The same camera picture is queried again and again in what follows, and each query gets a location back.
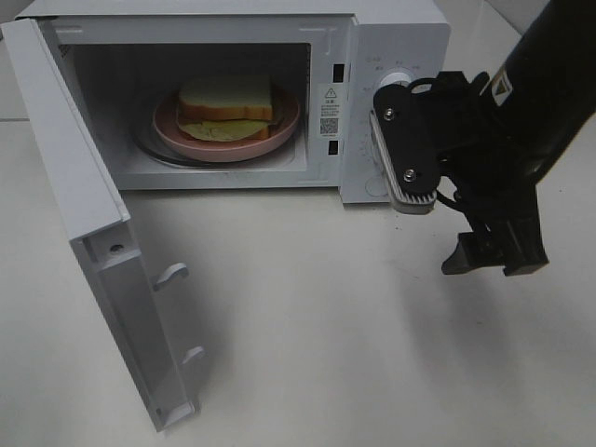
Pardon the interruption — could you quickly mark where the white microwave door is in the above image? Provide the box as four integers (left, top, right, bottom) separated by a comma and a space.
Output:
2, 19, 196, 431

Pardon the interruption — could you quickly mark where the sandwich with lettuce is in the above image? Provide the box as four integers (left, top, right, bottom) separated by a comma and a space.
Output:
176, 74, 283, 142

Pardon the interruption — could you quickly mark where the glass microwave turntable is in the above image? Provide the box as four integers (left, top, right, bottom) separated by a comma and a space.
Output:
131, 131, 296, 170

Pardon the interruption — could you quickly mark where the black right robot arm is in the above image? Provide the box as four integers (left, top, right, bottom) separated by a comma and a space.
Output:
438, 1, 595, 276

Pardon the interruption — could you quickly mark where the upper white power knob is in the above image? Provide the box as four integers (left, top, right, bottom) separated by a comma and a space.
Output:
374, 68, 415, 91

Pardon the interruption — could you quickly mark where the pink round plate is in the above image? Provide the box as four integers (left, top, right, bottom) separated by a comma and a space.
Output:
153, 89, 301, 163

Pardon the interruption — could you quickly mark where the round white door button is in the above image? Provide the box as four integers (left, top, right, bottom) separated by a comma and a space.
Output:
365, 175, 387, 197

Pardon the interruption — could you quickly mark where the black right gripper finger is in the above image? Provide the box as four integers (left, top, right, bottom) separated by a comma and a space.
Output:
498, 214, 549, 277

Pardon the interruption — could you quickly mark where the white microwave oven body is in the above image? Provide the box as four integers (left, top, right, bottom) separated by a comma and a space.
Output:
13, 1, 450, 204

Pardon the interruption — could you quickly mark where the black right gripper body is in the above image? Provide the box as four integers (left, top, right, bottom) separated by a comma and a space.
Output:
432, 71, 539, 275

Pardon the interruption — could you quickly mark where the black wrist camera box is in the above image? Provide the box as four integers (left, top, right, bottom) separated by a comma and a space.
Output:
369, 78, 440, 215

